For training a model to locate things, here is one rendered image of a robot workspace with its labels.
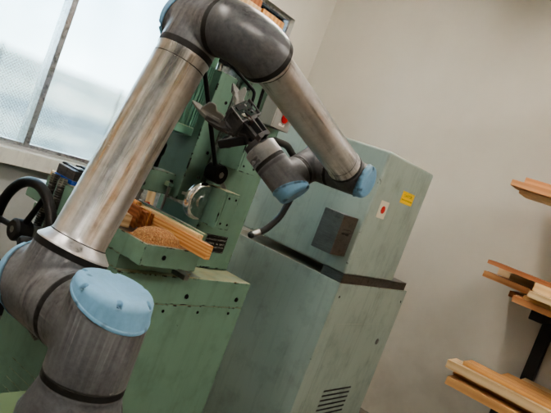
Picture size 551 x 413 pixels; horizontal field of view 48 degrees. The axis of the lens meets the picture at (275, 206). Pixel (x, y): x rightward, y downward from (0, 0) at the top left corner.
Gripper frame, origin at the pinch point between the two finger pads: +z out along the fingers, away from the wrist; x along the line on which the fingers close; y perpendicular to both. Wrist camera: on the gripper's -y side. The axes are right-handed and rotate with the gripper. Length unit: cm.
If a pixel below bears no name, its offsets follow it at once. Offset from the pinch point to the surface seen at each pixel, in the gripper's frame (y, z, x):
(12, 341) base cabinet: -73, -18, 61
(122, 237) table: -25.4, -17.5, 33.9
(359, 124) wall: -147, 1, -206
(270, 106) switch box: -17.0, -5.1, -30.4
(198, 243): -21.4, -30.3, 18.7
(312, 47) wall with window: -153, 67, -225
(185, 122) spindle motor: -17.7, 2.0, 0.1
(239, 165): -22.7, -15.9, -10.3
